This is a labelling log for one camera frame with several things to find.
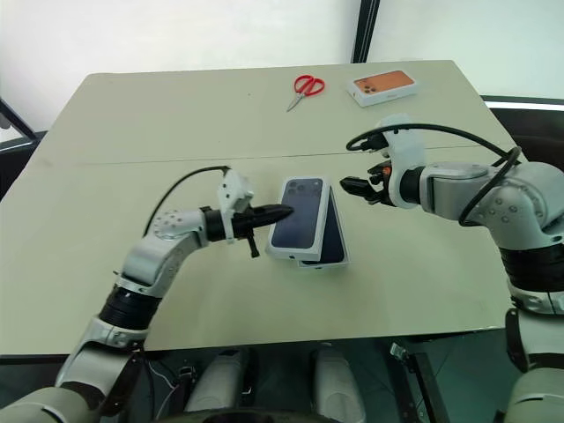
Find white box with orange phone print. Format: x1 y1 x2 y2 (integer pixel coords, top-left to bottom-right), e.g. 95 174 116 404
345 69 419 108

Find black table leg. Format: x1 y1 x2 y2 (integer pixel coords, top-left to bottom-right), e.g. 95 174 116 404
402 352 447 423

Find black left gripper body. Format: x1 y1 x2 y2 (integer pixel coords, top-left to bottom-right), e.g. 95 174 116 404
228 210 262 259

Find grey metal frame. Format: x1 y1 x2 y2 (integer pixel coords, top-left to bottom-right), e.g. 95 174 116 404
0 96 37 147

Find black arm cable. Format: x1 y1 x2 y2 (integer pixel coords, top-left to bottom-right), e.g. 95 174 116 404
345 122 524 227
144 165 231 235

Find light rounded left robot leg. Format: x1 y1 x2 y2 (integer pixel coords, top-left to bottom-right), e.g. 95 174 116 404
183 347 251 416

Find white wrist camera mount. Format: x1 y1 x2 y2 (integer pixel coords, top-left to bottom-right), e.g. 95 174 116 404
377 113 427 209
216 169 256 244

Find thin white cable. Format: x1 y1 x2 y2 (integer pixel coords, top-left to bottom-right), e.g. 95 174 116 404
148 364 178 398

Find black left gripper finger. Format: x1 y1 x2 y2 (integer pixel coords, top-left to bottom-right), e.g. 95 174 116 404
251 204 295 219
252 213 293 231

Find light rounded right robot leg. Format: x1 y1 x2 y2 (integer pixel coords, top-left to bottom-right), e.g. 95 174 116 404
312 347 367 423

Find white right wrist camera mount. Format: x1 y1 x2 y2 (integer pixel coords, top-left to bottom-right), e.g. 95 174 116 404
377 113 427 209

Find dark blue smartphone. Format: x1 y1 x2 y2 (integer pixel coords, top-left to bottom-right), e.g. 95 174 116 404
317 184 352 266

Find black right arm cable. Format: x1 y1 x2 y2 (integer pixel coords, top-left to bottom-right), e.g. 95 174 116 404
345 122 524 227

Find white box with paper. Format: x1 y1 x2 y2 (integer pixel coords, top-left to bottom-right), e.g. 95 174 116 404
265 176 332 262

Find light rounded robot leg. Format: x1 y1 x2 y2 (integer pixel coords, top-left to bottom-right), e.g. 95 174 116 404
183 347 251 416
312 347 367 423

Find white phone box base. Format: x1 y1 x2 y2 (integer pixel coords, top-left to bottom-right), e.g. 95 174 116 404
298 256 353 271

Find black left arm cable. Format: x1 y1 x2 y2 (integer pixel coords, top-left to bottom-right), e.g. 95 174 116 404
144 165 231 235

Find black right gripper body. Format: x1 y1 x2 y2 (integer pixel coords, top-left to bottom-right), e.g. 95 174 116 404
367 160 398 207

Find red handled scissors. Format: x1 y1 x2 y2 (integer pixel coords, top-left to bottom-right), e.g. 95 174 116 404
286 74 328 113

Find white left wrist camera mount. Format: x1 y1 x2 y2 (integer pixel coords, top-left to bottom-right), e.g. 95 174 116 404
216 169 256 244

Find black vertical pole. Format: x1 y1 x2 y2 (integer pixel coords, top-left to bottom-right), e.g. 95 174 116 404
350 0 382 63

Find dark side table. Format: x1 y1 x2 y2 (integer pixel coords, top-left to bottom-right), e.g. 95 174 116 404
479 94 564 167

